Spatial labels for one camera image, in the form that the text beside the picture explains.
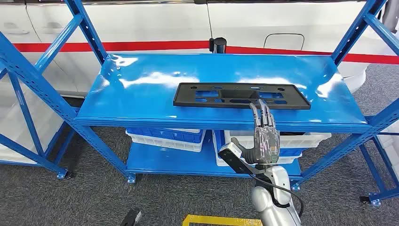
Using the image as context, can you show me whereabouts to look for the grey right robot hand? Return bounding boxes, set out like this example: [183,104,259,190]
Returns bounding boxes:
[231,99,281,165]

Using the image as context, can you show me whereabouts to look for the black plastic bracket part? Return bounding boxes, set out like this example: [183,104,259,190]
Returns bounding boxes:
[173,82,311,110]

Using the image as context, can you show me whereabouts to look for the white plastic crate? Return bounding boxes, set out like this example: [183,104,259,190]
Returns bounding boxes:
[125,130,207,153]
[223,130,332,150]
[0,73,65,132]
[0,124,60,164]
[377,123,399,178]
[169,128,202,134]
[212,131,295,167]

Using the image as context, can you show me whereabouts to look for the yellow floor tape square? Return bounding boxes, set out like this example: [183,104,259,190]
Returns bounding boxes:
[182,214,264,226]

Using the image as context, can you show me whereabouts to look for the red barrier belt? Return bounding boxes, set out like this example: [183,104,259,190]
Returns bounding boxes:
[12,40,399,65]

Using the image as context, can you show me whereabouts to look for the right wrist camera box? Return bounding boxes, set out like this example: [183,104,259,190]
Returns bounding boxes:
[217,142,263,176]

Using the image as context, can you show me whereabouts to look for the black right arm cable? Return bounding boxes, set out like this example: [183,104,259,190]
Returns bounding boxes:
[248,172,305,219]

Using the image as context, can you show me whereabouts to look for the black stanchion post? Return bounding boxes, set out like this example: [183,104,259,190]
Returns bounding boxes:
[208,37,227,54]

